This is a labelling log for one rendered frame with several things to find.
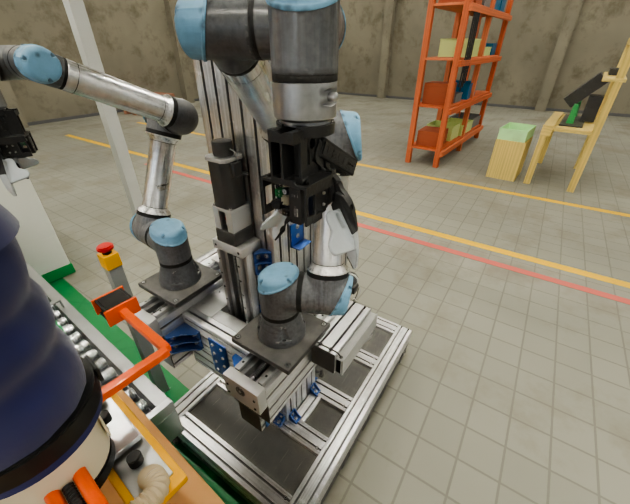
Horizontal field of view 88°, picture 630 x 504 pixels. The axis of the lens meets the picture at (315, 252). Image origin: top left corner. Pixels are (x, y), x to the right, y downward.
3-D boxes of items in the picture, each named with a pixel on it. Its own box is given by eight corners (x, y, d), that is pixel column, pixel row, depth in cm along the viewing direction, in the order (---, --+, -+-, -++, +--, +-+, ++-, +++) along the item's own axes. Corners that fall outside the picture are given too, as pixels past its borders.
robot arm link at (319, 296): (302, 302, 101) (308, 112, 87) (350, 307, 99) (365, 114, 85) (295, 320, 89) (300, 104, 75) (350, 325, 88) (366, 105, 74)
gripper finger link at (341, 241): (337, 284, 45) (304, 225, 43) (357, 264, 49) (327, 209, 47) (355, 280, 42) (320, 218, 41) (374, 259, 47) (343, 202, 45)
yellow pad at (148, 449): (67, 418, 77) (58, 405, 75) (111, 388, 84) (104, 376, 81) (141, 528, 60) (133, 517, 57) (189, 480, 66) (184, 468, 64)
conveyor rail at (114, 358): (0, 255, 256) (-13, 234, 245) (8, 253, 259) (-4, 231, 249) (169, 434, 138) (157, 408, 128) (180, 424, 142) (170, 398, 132)
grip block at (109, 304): (96, 314, 92) (90, 300, 89) (127, 298, 98) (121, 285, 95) (110, 327, 88) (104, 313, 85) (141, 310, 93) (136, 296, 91)
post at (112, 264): (154, 390, 201) (95, 253, 148) (164, 382, 206) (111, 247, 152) (160, 396, 198) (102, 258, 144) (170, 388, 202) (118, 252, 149)
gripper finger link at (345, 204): (335, 241, 47) (305, 187, 45) (341, 236, 48) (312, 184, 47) (360, 231, 44) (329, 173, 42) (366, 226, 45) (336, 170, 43)
